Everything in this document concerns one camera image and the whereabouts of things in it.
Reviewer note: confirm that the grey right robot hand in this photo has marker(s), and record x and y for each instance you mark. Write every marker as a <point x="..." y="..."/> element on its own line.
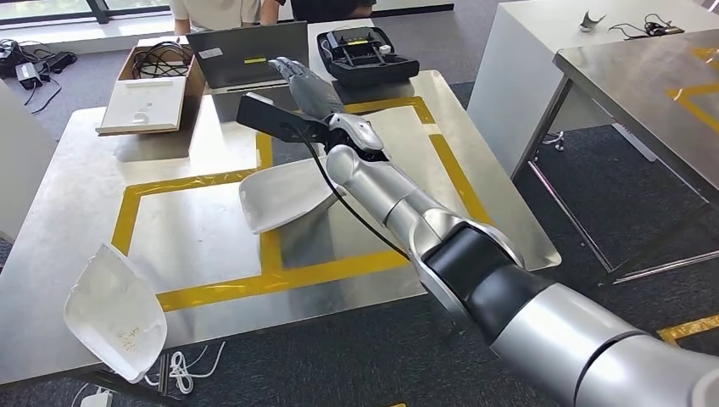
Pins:
<point x="314" y="95"/>

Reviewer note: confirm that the brown cardboard box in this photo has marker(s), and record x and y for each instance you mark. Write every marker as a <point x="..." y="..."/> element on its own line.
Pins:
<point x="196" y="78"/>

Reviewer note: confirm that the white table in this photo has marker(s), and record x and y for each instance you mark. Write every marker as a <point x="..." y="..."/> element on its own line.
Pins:
<point x="517" y="67"/>

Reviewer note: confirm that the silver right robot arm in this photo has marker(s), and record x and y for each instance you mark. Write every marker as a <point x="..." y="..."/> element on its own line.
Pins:
<point x="505" y="292"/>

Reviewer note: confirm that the white flat box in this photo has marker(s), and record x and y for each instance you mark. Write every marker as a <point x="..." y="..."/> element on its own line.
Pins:
<point x="143" y="104"/>

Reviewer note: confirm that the black tool case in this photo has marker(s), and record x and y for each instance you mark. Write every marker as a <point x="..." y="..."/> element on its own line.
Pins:
<point x="365" y="56"/>

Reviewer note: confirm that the steel table with tape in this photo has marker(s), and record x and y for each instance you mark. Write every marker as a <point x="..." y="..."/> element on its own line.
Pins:
<point x="635" y="84"/>

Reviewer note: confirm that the steel workbench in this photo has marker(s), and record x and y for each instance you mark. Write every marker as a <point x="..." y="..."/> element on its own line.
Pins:
<point x="73" y="185"/>

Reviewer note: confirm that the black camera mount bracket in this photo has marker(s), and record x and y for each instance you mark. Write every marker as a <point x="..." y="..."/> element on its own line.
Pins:
<point x="269" y="115"/>

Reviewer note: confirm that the person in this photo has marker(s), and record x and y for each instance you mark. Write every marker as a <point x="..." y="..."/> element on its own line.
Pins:
<point x="216" y="11"/>
<point x="326" y="7"/>

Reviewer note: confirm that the grey laptop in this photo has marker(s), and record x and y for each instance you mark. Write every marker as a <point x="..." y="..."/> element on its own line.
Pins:
<point x="247" y="53"/>

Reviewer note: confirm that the yellow floor tape strip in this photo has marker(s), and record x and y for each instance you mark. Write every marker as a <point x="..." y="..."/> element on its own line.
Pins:
<point x="688" y="328"/>

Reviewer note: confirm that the white curved plastic shell part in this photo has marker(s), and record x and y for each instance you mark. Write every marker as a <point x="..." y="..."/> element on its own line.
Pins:
<point x="281" y="196"/>
<point x="118" y="314"/>

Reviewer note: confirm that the small grey metal part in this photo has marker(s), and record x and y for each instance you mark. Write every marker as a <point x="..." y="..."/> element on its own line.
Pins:
<point x="591" y="21"/>

